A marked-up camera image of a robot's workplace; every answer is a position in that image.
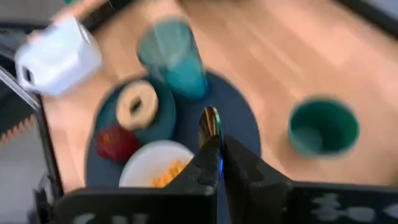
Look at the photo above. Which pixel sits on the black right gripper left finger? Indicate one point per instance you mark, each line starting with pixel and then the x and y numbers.
pixel 202 168

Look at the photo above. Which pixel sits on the teal faceted plastic tumbler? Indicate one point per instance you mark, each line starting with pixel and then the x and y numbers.
pixel 183 77

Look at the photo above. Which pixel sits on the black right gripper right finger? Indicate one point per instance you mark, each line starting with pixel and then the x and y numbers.
pixel 252 186

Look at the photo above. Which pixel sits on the dark teal plate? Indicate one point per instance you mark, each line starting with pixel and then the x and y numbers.
pixel 164 118

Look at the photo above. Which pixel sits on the black woven round placemat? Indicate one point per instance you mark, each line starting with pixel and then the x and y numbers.
pixel 239 124

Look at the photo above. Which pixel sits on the white plastic milk jug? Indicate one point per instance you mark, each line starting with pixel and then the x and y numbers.
pixel 59 59

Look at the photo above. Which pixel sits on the tan bagel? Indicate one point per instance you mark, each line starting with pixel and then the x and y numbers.
pixel 147 112

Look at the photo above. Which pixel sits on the iridescent metal spoon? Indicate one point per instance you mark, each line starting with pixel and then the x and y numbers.
pixel 210 123

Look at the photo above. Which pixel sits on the green cup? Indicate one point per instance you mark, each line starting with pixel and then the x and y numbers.
pixel 323 127

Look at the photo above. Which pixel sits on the white ribbed ceramic bowl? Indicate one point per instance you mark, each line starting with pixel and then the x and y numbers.
pixel 146 161

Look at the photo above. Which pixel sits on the orange cereal pieces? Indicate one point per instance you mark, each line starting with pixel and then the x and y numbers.
pixel 168 175

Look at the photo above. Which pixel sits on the red apple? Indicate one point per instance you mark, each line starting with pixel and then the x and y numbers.
pixel 116 143

